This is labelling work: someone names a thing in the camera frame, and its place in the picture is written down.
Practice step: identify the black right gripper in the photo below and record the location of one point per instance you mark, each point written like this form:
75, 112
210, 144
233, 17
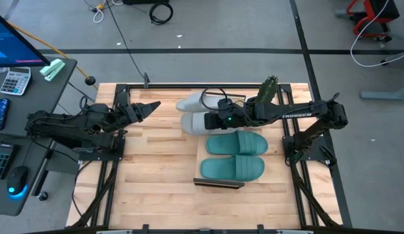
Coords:
221, 120

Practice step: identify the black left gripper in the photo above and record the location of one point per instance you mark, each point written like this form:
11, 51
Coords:
133, 113

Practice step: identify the green rubber slide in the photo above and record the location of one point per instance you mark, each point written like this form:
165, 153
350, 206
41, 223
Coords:
234, 143
231, 168

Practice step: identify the grey rubber slide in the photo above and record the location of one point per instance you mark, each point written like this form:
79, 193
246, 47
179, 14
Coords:
192, 125
192, 104

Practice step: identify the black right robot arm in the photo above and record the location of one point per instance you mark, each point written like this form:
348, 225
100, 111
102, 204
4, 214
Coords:
296, 113

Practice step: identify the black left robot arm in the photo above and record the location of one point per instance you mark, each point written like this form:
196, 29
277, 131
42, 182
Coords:
75, 123

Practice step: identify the green cactus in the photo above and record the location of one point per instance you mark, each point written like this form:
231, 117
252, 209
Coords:
268, 89

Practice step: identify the mint green stapler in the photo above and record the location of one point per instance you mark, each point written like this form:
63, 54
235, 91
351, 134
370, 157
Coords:
52, 70

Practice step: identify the black desk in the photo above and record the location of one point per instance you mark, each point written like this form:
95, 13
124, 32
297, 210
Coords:
35, 97

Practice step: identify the grey calculator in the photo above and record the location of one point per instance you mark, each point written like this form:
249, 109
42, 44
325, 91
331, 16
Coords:
15, 81

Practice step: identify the dark smartphone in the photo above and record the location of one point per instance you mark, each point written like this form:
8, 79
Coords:
0, 113

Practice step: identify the black computer mouse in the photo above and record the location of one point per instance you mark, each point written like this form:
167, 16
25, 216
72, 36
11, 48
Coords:
17, 180

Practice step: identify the desk computer monitor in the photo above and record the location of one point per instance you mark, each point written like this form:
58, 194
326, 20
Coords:
13, 45

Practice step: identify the black keyboard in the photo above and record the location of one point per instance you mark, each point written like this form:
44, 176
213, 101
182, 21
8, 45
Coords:
1, 161

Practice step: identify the grey desk foot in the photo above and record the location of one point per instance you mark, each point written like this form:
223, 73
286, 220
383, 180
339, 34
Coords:
384, 95

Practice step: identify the red and black cart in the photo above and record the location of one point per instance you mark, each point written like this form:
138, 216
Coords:
372, 16

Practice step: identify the small black clamp post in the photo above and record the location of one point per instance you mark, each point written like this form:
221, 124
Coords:
146, 80

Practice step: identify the black aluminium table frame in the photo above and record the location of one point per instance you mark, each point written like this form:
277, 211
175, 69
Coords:
188, 86

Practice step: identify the wooden shelf with black frame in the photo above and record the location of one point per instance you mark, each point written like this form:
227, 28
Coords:
218, 183

